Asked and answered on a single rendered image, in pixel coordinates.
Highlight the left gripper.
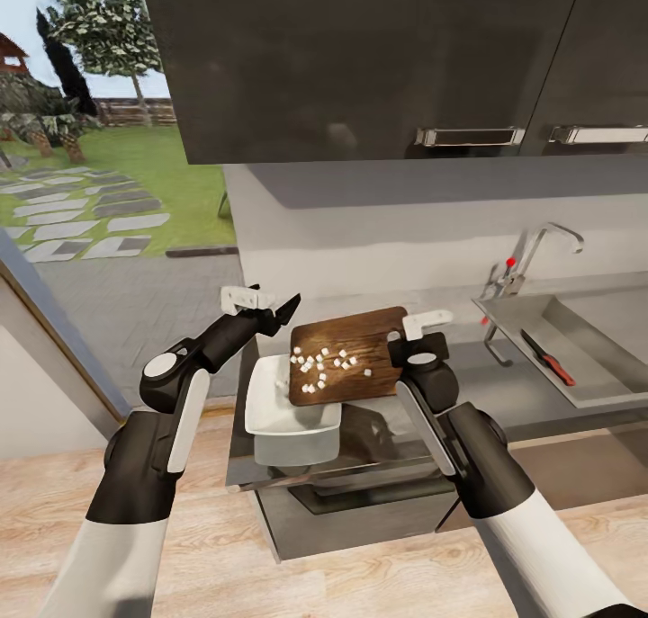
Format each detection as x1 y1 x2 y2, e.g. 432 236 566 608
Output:
209 294 302 354

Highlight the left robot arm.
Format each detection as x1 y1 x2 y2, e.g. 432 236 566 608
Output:
37 285 302 618

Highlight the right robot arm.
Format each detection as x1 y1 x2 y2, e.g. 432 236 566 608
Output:
388 309 648 618

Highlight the cutting board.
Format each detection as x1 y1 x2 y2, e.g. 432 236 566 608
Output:
287 306 409 407

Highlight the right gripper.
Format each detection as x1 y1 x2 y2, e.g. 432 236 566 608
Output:
388 332 449 368

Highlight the parer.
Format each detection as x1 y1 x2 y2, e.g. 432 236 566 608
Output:
522 329 575 387

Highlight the bowl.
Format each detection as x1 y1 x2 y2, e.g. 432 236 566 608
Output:
245 354 342 436

